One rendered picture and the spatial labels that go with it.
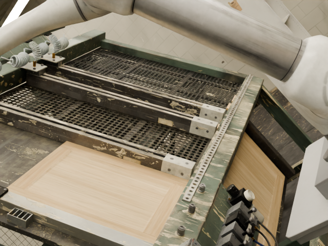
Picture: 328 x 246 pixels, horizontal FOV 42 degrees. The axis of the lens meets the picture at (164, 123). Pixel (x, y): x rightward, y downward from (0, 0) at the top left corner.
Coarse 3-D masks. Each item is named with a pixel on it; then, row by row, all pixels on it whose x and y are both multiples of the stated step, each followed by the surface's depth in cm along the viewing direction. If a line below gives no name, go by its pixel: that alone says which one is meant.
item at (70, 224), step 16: (0, 208) 141; (32, 208) 137; (48, 208) 139; (48, 224) 136; (64, 224) 134; (80, 224) 134; (96, 224) 136; (96, 240) 132; (112, 240) 130; (128, 240) 131
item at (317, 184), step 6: (324, 138) 131; (324, 144) 126; (324, 150) 122; (324, 162) 115; (318, 168) 115; (324, 168) 112; (318, 174) 112; (324, 174) 109; (318, 180) 109; (324, 180) 106; (318, 186) 108; (324, 186) 107; (324, 192) 108
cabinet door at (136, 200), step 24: (72, 144) 181; (48, 168) 163; (72, 168) 166; (96, 168) 168; (120, 168) 171; (144, 168) 173; (24, 192) 148; (48, 192) 150; (72, 192) 152; (96, 192) 154; (120, 192) 157; (144, 192) 159; (168, 192) 161; (96, 216) 142; (120, 216) 144; (144, 216) 146; (168, 216) 148; (144, 240) 135
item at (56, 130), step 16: (0, 112) 190; (16, 112) 188; (32, 112) 190; (32, 128) 187; (48, 128) 184; (64, 128) 182; (80, 128) 184; (80, 144) 182; (96, 144) 179; (112, 144) 176; (128, 144) 178; (144, 160) 174; (160, 160) 172; (176, 160) 172
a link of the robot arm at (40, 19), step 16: (48, 0) 109; (64, 0) 107; (32, 16) 109; (48, 16) 109; (64, 16) 109; (80, 16) 109; (0, 32) 106; (16, 32) 107; (32, 32) 110; (0, 48) 105
